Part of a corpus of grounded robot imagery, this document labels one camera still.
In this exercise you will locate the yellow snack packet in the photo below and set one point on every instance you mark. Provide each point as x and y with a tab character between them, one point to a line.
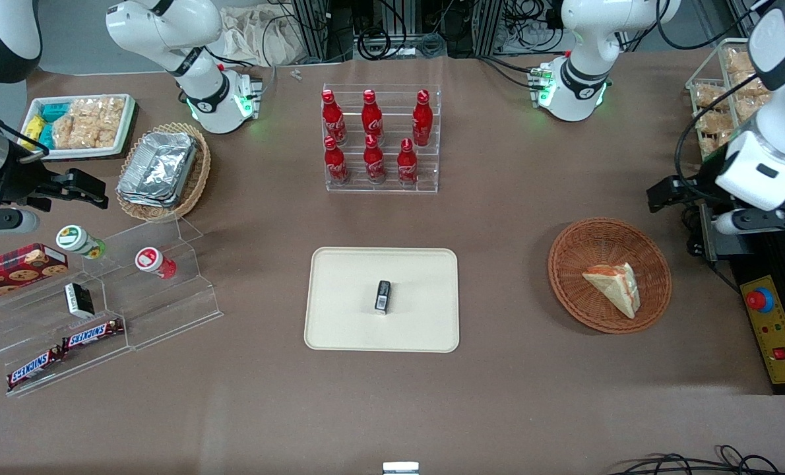
32	127

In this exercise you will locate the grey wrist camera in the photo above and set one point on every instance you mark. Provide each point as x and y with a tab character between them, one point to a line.
752	221
6	221

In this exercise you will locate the black appliance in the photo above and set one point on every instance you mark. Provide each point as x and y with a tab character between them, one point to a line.
762	260

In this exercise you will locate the green lid snack cup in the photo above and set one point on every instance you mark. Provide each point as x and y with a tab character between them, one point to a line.
79	241

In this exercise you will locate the clear fried snack bag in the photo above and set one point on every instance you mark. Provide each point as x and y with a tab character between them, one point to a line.
709	97
749	86
714	144
739	61
716	122

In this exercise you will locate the red plaid cookie box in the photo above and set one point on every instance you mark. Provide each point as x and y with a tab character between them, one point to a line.
16	270

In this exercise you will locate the red emergency stop button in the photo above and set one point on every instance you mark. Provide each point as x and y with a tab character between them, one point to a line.
759	300

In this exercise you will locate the clear rice cracker bag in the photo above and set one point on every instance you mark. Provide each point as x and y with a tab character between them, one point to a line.
76	132
105	115

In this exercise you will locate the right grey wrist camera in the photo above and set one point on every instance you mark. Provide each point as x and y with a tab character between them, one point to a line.
6	221

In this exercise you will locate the beige plastic tray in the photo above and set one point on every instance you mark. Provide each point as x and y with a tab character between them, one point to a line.
346	297

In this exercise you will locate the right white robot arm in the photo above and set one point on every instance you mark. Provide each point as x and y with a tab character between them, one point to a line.
198	72

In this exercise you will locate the clear acrylic bottle rack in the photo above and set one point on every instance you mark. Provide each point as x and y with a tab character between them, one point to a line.
382	188

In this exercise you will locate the silver foil container stack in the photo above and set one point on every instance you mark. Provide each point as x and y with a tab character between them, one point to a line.
158	168

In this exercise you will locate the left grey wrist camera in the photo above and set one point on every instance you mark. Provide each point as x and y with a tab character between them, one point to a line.
752	221

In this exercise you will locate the red cola bottle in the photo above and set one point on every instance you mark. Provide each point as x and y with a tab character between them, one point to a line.
334	119
336	165
407	166
374	163
422	119
372	119

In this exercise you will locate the yellow control panel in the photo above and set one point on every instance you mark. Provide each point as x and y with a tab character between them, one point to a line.
782	330

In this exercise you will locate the clear acrylic stepped shelf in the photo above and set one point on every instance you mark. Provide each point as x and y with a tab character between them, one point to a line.
10	330
168	310

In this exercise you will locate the brown wicker basket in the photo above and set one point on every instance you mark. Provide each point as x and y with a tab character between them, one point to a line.
584	244

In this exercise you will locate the Snickers chocolate bar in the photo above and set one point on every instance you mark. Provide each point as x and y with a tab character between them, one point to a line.
33	367
92	334

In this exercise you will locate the triangular sandwich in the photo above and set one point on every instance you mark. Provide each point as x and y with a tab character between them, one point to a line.
617	287

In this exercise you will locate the small black white box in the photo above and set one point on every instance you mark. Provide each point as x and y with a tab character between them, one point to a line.
79	300

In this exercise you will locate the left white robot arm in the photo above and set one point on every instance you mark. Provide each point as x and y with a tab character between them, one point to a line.
584	66

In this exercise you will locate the light wicker basket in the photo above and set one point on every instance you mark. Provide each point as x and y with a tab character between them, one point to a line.
198	178

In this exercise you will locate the beige cloth bag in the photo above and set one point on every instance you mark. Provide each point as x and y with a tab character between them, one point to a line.
260	36

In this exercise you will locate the small metal clip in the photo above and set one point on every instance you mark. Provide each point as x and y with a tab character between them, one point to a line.
296	74

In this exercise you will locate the red lid snack cup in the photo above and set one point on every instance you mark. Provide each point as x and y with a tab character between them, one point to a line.
155	262

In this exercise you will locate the white snack tray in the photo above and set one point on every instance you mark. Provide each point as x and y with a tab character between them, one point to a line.
122	135

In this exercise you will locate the teal snack packet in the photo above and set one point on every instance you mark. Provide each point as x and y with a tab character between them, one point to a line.
55	111
46	135

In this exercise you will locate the small black packet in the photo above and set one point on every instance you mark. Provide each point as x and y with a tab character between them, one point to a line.
382	297

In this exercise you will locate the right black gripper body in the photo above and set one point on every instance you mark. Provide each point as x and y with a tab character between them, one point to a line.
22	177

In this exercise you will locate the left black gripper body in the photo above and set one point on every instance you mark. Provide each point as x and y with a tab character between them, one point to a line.
693	187

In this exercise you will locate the aluminium frame post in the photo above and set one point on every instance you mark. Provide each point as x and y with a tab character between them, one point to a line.
313	30
488	26

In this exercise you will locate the small white black device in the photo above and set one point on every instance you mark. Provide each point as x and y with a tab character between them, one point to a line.
400	468

